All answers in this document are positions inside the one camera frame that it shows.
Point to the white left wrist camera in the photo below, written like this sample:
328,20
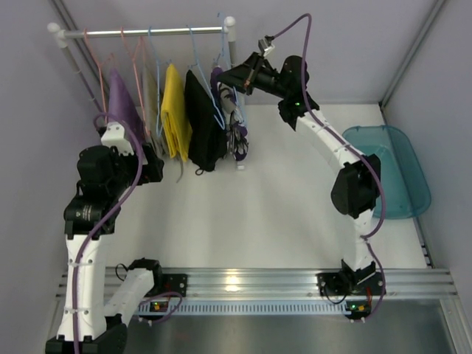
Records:
115,136

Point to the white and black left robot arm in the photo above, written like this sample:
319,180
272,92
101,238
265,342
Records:
90,323

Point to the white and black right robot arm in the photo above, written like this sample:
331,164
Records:
357,186

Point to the yellow trousers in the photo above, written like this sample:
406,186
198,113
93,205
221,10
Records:
177,128

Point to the teal plastic bin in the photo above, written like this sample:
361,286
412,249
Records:
404,184

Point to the black trousers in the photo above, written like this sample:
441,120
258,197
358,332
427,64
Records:
208,139

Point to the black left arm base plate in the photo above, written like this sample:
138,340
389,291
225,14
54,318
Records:
169,283

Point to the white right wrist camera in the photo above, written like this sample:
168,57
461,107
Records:
265,46

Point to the purple camouflage trousers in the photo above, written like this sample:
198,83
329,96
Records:
236,130

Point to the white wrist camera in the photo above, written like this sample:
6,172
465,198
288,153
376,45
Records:
115,136
265,46

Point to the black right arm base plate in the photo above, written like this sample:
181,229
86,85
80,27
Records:
341,284

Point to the white and metal clothes rack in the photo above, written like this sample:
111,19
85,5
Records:
61,36

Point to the grey trousers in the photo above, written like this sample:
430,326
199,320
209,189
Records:
149,95

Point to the aluminium mounting rail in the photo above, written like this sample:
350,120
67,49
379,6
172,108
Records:
226,292

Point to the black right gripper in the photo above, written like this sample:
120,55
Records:
245,74

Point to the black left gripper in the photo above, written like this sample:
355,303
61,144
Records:
153,168

